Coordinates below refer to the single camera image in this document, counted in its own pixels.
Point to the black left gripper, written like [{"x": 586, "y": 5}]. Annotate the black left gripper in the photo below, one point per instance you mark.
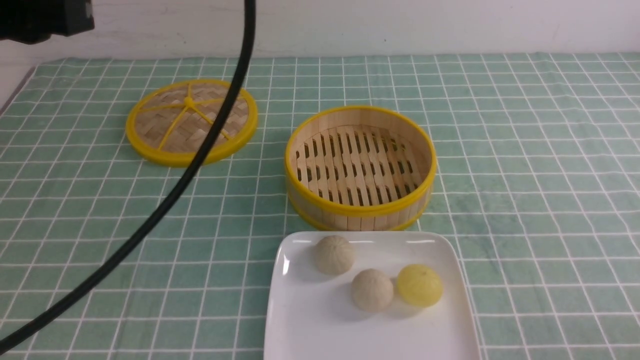
[{"x": 35, "y": 21}]

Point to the white steamed bun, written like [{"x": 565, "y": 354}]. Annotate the white steamed bun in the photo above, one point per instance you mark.
[
  {"x": 372, "y": 290},
  {"x": 333, "y": 255}
]

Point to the yellow steamed bun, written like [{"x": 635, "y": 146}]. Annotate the yellow steamed bun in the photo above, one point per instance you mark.
[{"x": 419, "y": 285}]

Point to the white square plate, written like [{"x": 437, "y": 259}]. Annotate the white square plate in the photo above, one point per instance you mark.
[{"x": 311, "y": 316}]

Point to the yellow rimmed bamboo steamer lid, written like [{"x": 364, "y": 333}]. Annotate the yellow rimmed bamboo steamer lid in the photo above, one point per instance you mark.
[{"x": 167, "y": 127}]

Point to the yellow rimmed bamboo steamer basket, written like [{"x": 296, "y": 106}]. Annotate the yellow rimmed bamboo steamer basket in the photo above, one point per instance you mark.
[{"x": 360, "y": 168}]

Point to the green checked tablecloth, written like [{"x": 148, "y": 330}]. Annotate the green checked tablecloth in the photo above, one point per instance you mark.
[{"x": 537, "y": 191}]

